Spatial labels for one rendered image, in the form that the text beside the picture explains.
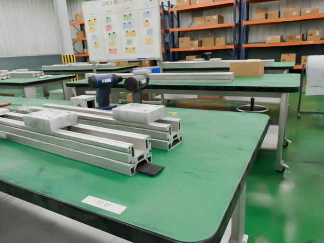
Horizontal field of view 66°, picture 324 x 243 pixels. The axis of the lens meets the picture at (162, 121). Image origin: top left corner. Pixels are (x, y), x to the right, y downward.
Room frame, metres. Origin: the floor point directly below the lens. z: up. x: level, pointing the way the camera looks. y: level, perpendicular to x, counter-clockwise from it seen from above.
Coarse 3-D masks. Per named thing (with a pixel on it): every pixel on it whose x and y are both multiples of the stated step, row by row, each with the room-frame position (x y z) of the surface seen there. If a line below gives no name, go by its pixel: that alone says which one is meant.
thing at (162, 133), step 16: (32, 112) 1.19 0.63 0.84; (80, 112) 1.02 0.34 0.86; (96, 112) 1.04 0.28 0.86; (112, 128) 0.89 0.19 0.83; (128, 128) 0.85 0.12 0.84; (144, 128) 0.82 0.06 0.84; (160, 128) 0.77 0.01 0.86; (176, 128) 0.82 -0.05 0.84; (160, 144) 0.77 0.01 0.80; (176, 144) 0.80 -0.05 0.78
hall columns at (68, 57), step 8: (56, 0) 9.10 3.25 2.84; (64, 0) 9.05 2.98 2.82; (56, 8) 9.06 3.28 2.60; (64, 8) 9.01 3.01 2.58; (56, 16) 9.02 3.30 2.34; (64, 16) 8.97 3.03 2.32; (64, 24) 8.92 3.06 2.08; (64, 32) 8.88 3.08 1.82; (64, 40) 9.08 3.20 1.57; (64, 48) 9.10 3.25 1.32; (72, 48) 9.09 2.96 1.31; (64, 56) 8.92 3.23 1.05; (72, 56) 9.02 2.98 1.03; (64, 64) 8.95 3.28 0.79; (72, 80) 8.88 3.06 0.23
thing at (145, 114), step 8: (128, 104) 0.94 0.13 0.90; (136, 104) 0.93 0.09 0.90; (144, 104) 0.93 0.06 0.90; (112, 112) 0.88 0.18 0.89; (120, 112) 0.86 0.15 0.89; (128, 112) 0.84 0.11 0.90; (136, 112) 0.82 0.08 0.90; (144, 112) 0.80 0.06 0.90; (152, 112) 0.82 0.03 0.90; (160, 112) 0.85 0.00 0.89; (120, 120) 0.86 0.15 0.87; (128, 120) 0.84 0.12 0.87; (136, 120) 0.82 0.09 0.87; (144, 120) 0.80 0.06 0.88; (152, 120) 0.81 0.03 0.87
